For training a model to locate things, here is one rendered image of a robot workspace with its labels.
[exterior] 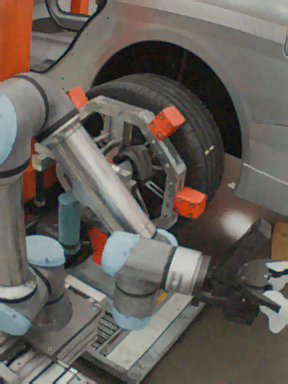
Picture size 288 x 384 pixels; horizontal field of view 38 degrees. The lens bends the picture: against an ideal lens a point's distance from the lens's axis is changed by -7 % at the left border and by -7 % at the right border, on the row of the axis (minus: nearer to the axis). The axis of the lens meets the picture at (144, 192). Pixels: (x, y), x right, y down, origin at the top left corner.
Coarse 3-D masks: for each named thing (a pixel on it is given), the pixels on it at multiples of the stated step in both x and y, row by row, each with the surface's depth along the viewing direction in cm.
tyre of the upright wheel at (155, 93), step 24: (96, 96) 164; (120, 96) 158; (144, 96) 153; (168, 96) 155; (192, 96) 164; (192, 120) 155; (192, 144) 151; (216, 144) 164; (192, 168) 155; (216, 168) 166
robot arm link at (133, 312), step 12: (156, 288) 74; (120, 300) 74; (132, 300) 72; (144, 300) 72; (156, 300) 77; (120, 312) 75; (132, 312) 74; (144, 312) 74; (120, 324) 77; (132, 324) 76; (144, 324) 77
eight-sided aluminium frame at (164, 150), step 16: (80, 112) 161; (112, 112) 153; (128, 112) 149; (144, 112) 150; (144, 128) 148; (160, 144) 148; (160, 160) 150; (176, 160) 152; (64, 176) 180; (176, 176) 149; (176, 192) 153; (96, 224) 181; (160, 224) 161
